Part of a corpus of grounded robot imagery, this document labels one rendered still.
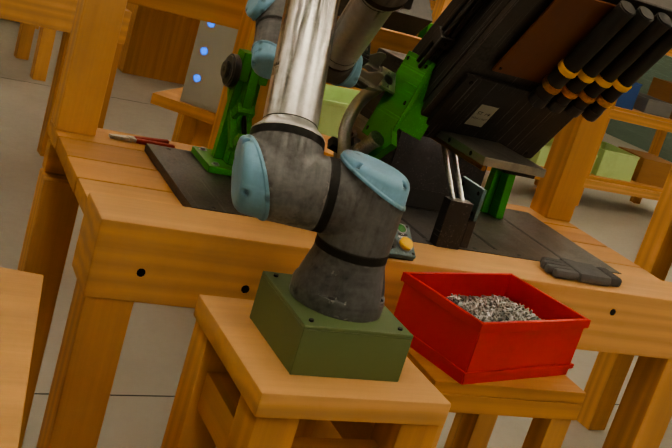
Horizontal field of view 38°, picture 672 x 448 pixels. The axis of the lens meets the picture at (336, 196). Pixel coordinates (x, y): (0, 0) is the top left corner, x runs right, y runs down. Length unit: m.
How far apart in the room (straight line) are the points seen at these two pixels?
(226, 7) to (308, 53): 0.92
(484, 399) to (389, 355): 0.34
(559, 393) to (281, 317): 0.62
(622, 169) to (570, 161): 5.57
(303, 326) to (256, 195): 0.20
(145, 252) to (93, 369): 0.24
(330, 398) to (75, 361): 0.58
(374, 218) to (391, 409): 0.28
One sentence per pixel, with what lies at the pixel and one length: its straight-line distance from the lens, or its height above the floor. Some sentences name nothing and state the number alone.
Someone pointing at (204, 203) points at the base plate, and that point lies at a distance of 1.96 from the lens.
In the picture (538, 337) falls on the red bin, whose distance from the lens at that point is 1.85.
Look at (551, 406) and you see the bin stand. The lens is 1.90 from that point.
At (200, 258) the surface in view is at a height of 0.85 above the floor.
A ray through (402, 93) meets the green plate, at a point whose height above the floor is 1.19.
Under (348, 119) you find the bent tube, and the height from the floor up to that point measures 1.09.
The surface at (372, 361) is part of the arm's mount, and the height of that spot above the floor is 0.88.
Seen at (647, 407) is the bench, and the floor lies 0.62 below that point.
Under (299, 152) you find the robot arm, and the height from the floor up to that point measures 1.15.
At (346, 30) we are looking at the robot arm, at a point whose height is 1.31.
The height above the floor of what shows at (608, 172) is 0.31.
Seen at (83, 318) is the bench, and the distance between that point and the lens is 1.81.
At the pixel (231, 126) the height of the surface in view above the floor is 1.00.
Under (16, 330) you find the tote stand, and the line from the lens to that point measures 1.54.
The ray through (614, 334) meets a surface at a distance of 2.36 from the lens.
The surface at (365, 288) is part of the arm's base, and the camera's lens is 1.48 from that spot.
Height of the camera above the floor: 1.46
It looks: 14 degrees down
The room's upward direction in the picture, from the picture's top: 17 degrees clockwise
